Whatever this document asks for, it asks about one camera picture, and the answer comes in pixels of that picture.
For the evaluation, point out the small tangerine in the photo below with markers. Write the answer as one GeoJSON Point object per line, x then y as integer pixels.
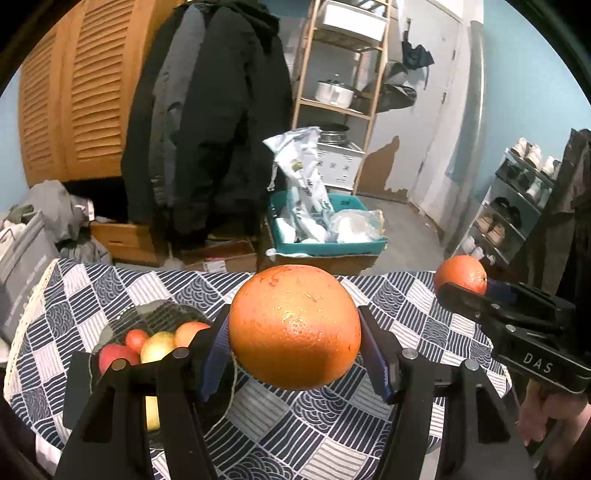
{"type": "Point", "coordinates": [135, 339]}

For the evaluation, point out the large orange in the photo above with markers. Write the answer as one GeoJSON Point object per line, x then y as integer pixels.
{"type": "Point", "coordinates": [185, 333]}

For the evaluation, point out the white printed rice bag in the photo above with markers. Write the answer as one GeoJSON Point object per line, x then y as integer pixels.
{"type": "Point", "coordinates": [308, 209]}

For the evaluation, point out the wooden drawer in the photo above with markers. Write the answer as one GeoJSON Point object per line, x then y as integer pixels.
{"type": "Point", "coordinates": [128, 243]}

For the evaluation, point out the dark red apple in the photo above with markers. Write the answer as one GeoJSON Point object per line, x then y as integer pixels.
{"type": "Point", "coordinates": [111, 352]}

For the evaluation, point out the person's right hand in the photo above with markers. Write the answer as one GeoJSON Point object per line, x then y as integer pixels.
{"type": "Point", "coordinates": [538, 408]}

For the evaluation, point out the cardboard box under bin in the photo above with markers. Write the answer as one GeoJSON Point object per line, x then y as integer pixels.
{"type": "Point", "coordinates": [244, 256]}

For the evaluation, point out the grey clothes pile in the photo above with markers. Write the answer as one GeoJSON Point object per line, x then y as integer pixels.
{"type": "Point", "coordinates": [67, 221]}

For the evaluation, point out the shoe rack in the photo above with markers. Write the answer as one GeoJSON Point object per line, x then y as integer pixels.
{"type": "Point", "coordinates": [512, 206]}

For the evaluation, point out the grey fabric storage bag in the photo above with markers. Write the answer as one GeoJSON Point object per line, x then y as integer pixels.
{"type": "Point", "coordinates": [26, 252]}

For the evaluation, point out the white storage drawer box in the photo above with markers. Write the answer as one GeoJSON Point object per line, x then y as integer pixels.
{"type": "Point", "coordinates": [339, 164]}

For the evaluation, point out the small orange bottom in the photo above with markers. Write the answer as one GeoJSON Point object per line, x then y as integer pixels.
{"type": "Point", "coordinates": [463, 270]}

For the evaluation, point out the steel pot lower shelf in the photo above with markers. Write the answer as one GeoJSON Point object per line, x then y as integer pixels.
{"type": "Point", "coordinates": [334, 134]}

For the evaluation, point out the black hanging jacket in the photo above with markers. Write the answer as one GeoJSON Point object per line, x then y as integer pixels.
{"type": "Point", "coordinates": [213, 88]}

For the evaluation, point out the teal plastic bin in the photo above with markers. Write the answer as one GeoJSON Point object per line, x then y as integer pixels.
{"type": "Point", "coordinates": [330, 249]}

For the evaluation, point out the pointed yellow-green pear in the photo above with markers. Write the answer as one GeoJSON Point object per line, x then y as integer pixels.
{"type": "Point", "coordinates": [157, 347]}

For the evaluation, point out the clear glass plate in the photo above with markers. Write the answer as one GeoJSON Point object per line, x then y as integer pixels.
{"type": "Point", "coordinates": [154, 317]}

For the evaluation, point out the wooden louvered wardrobe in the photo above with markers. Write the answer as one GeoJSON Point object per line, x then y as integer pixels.
{"type": "Point", "coordinates": [77, 85]}

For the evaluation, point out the white cooking pot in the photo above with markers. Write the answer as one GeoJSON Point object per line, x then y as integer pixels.
{"type": "Point", "coordinates": [335, 93]}

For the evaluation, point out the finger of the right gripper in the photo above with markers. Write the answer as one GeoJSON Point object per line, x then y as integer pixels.
{"type": "Point", "coordinates": [473, 306]}
{"type": "Point", "coordinates": [501, 290]}

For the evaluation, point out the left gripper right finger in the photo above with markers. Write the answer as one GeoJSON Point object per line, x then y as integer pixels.
{"type": "Point", "coordinates": [479, 441]}

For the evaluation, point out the white door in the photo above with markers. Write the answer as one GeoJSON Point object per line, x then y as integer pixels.
{"type": "Point", "coordinates": [401, 138]}

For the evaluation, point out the round yellow-green pear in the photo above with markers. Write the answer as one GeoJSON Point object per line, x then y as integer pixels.
{"type": "Point", "coordinates": [152, 413]}

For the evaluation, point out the clear plastic bag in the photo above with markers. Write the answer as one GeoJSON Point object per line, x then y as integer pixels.
{"type": "Point", "coordinates": [357, 226]}

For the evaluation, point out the white basket upper shelf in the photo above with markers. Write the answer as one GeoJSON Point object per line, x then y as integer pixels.
{"type": "Point", "coordinates": [351, 20]}

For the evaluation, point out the blue white patterned tablecloth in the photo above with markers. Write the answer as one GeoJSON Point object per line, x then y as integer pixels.
{"type": "Point", "coordinates": [336, 432]}

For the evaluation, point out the wooden shelf rack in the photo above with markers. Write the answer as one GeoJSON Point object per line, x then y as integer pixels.
{"type": "Point", "coordinates": [328, 55]}

